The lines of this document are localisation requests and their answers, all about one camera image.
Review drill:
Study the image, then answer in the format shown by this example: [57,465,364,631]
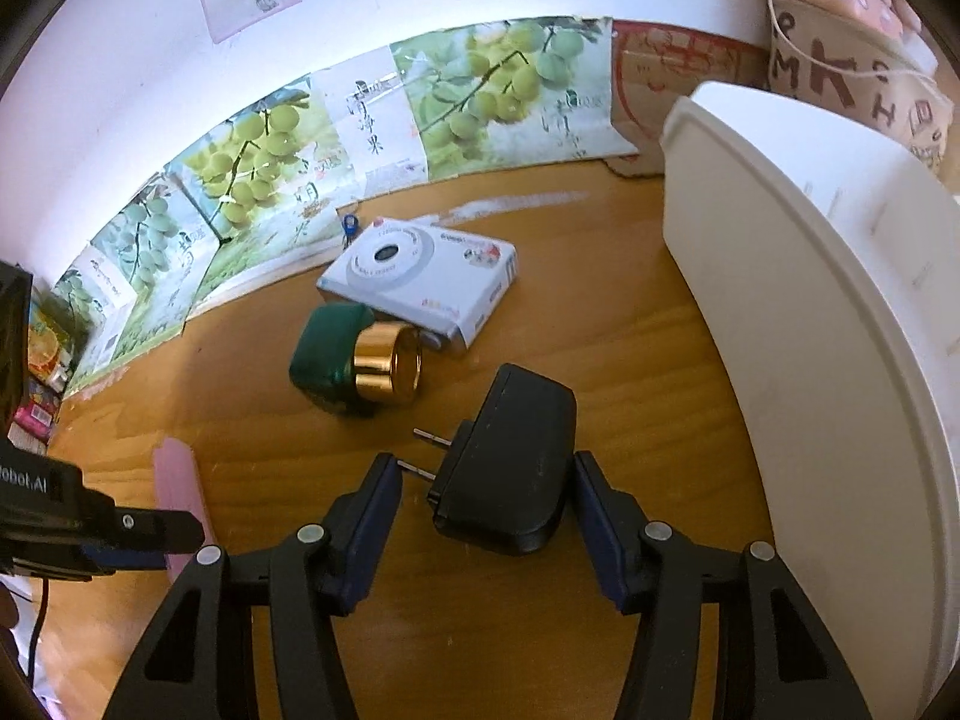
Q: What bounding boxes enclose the green gold perfume bottle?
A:
[288,302,423,416]

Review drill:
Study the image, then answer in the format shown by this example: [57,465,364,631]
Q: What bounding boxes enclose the pink tube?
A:
[153,437,217,546]

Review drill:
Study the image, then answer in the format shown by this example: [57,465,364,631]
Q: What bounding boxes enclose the black plug adapter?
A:
[398,362,576,556]

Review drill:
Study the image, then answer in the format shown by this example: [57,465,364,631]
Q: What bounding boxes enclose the brown cardboard sheet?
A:
[605,20,768,179]

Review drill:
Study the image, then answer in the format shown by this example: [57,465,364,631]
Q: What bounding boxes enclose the colourful snack boxes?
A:
[13,302,73,445]

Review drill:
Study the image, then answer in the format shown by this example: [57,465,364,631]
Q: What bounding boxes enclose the grape print poster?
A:
[52,16,630,388]

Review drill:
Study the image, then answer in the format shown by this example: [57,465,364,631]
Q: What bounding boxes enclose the small blue keychain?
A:
[342,213,361,245]

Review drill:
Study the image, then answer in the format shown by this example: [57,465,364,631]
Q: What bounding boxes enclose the white camera box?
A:
[317,218,517,351]

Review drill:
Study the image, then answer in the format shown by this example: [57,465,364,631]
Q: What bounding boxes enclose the white plastic bin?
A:
[661,82,958,718]

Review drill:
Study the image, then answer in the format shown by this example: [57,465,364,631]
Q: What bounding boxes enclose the printed canvas bag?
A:
[768,0,953,172]

